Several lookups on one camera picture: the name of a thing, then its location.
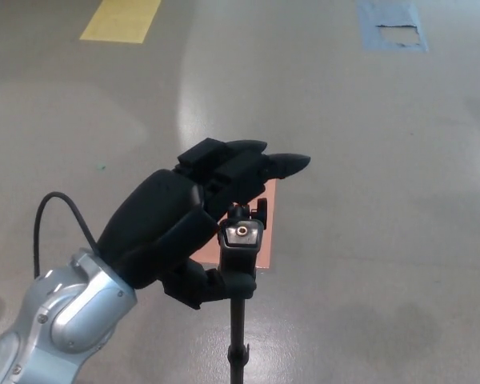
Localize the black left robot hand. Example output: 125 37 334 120
96 138 312 311

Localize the black phone stand tripod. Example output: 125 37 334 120
216 198 270 384

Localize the pink floor sheet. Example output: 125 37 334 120
191 178 278 270

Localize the yellow floor sheet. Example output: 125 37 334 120
78 0 162 44

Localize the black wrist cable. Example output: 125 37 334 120
33 192 99 279

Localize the torn blue floor sheet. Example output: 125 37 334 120
357 0 430 54

